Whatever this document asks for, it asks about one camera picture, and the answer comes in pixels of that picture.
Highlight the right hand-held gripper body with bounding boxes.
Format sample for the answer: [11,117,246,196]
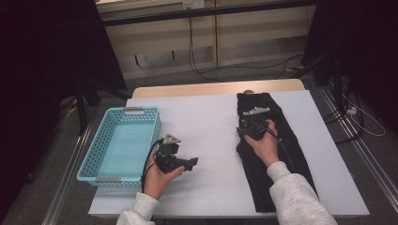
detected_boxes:
[239,106,272,141]

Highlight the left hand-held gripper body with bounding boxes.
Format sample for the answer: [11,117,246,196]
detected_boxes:
[154,133,186,175]

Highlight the light blue plastic basket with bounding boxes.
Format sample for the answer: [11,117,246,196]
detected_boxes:
[76,106,162,189]

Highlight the black shorts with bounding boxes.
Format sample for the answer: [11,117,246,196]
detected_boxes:
[236,92,318,214]

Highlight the person's left hand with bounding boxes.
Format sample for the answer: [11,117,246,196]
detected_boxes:
[143,150,186,202]

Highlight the person's right hand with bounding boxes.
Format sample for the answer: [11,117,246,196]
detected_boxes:
[243,119,281,169]

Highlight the white table mat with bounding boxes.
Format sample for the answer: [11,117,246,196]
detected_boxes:
[88,89,371,218]

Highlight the black stand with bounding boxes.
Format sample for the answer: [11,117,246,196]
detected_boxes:
[289,50,345,113]
[74,81,132,137]

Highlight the black horizontal bar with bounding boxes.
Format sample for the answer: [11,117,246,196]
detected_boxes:
[100,0,317,27]

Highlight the black curtain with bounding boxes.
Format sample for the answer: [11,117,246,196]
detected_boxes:
[301,0,398,132]
[0,0,128,219]

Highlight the left hand-held gripper cable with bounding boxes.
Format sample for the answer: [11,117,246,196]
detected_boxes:
[140,139,165,193]

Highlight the hand-held gripper cable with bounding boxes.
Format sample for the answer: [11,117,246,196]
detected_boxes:
[261,123,295,172]
[140,139,165,193]

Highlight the right hand-held gripper cable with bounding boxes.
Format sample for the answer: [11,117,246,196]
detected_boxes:
[261,123,295,172]

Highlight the black hanging cable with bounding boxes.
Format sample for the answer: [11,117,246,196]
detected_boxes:
[187,17,304,83]

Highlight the aluminium floor rail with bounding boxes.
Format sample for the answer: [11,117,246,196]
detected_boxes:
[40,123,93,225]
[318,85,398,205]

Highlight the black floor cables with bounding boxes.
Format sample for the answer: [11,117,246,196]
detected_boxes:
[323,90,365,144]

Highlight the yellow floor cable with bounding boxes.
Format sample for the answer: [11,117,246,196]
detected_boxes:
[64,97,79,117]

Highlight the white floor cable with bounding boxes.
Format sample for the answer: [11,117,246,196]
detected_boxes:
[341,93,387,138]

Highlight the white wall socket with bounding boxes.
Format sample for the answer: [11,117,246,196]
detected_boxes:
[182,0,206,9]

